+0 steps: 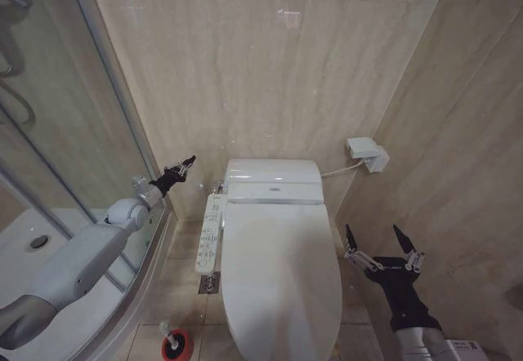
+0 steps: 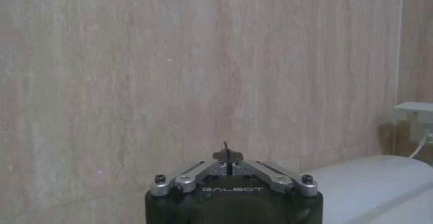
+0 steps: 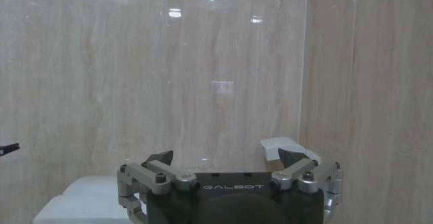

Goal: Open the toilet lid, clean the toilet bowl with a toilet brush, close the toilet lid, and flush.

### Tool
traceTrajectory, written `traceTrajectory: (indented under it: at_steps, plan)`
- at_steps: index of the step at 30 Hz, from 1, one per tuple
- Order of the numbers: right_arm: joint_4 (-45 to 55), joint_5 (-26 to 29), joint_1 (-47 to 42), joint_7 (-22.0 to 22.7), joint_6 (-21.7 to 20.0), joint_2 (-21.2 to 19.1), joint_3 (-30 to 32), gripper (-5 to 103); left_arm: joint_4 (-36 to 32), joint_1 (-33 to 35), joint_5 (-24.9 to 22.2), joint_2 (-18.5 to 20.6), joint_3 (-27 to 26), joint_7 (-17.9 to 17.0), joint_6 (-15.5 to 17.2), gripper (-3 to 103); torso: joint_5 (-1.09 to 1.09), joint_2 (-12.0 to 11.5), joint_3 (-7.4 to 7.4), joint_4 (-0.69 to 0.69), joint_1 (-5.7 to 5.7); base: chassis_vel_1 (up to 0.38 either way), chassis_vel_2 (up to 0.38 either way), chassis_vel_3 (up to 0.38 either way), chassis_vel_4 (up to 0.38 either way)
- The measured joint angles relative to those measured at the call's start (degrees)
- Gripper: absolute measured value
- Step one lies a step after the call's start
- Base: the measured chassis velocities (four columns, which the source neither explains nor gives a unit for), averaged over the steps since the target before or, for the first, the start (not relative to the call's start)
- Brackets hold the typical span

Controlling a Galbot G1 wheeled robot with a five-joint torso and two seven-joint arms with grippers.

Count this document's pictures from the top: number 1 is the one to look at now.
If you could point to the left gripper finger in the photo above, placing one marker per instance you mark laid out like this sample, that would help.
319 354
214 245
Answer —
175 169
190 160

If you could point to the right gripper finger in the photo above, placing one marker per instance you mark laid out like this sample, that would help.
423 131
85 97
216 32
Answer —
359 257
404 240

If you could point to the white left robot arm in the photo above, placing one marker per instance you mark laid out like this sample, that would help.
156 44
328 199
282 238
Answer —
81 255

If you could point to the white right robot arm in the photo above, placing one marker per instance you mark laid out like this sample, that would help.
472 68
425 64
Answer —
425 346

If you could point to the white toilet lid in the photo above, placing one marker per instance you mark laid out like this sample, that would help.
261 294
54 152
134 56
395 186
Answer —
282 271

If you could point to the white toilet tank unit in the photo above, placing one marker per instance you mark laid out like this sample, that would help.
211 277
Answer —
271 179

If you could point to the white toilet brush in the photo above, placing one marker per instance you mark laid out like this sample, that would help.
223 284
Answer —
169 336

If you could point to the red toilet brush holder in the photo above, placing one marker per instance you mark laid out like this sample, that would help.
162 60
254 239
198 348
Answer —
181 346

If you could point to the chrome water valve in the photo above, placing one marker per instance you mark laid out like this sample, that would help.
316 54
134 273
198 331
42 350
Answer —
219 185

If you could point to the white bidet control panel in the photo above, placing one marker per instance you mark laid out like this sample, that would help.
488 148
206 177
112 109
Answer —
209 238

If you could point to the steel floor drain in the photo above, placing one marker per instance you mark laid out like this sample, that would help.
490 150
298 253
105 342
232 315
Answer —
209 283

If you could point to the round shower drain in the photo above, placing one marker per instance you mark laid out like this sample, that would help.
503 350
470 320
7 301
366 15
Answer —
38 242

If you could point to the white shower tray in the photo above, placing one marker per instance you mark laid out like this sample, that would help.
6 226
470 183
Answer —
24 230

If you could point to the white wall socket box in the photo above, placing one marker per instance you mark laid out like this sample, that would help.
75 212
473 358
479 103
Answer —
367 152

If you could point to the glass shower enclosure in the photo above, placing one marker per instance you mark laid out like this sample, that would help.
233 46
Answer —
73 91

